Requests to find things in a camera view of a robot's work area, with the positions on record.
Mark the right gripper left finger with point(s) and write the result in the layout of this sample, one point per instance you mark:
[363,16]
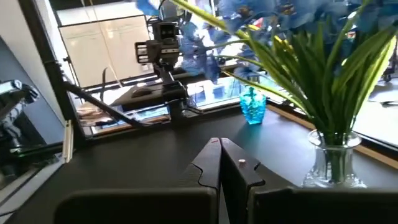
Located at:
[140,207]

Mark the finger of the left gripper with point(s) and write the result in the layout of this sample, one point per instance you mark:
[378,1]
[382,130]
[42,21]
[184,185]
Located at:
[161,51]
[173,51]

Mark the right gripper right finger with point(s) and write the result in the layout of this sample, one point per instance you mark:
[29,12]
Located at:
[311,207]

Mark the blue artificial flower spray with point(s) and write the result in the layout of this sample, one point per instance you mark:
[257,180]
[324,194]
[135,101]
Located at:
[326,93]
[373,12]
[199,54]
[199,14]

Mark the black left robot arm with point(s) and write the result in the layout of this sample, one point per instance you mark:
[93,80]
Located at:
[174,93]

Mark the clear glass vase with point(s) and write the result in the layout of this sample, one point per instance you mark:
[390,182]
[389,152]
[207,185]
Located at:
[334,168]

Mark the blue glass vase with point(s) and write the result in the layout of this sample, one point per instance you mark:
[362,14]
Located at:
[253,107]

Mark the black computer mouse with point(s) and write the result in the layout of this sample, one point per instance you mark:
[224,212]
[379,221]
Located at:
[141,91]

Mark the grey desk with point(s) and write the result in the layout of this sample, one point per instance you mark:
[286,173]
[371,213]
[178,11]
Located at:
[130,99]

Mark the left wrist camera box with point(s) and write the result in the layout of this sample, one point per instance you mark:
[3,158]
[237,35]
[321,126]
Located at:
[168,31]

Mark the black diagonal frame brace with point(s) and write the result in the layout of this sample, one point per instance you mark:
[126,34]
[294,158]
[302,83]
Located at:
[102,105]

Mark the white corner bracket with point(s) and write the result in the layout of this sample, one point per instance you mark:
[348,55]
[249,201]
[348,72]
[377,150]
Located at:
[67,141]

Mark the black aluminium frame post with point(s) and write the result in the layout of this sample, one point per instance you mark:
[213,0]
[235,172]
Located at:
[46,62]

